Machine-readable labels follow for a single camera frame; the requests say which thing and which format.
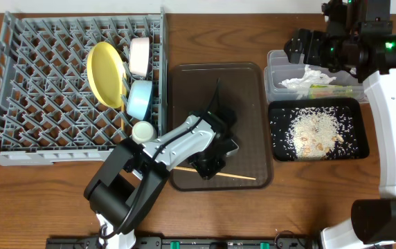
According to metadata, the white tissue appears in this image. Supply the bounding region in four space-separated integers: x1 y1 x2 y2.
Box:
280 65 336 89

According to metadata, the wooden chopstick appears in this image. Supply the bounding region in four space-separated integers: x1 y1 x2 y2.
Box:
174 166 256 181
120 85 127 133

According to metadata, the green wrapper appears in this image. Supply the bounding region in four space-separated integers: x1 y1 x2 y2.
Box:
308 84 353 99

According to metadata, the white cup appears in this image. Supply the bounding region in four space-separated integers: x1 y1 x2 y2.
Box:
132 121 157 144

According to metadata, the light blue bowl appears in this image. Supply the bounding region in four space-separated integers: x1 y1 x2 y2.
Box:
126 80 152 121

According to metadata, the pink bowl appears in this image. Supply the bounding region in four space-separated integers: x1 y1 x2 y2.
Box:
129 37 150 77

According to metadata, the yellow plate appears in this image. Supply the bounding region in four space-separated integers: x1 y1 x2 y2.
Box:
87 41 127 109

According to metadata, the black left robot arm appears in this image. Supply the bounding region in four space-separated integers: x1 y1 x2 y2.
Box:
84 107 239 248

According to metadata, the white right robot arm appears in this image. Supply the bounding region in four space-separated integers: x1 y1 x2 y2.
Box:
285 0 396 249

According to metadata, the black waste tray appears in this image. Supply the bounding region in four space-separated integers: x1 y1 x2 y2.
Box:
268 98 370 162

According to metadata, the rice food waste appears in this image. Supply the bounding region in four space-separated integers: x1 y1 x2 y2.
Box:
270 107 359 161

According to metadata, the grey dishwasher rack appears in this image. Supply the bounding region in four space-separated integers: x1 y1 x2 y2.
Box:
0 13 168 166

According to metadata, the clear plastic bin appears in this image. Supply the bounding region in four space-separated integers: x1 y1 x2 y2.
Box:
264 50 368 103

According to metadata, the brown serving tray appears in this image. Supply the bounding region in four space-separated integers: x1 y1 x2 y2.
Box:
168 62 273 192

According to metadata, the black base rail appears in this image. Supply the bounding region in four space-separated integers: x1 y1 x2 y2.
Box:
45 234 321 249

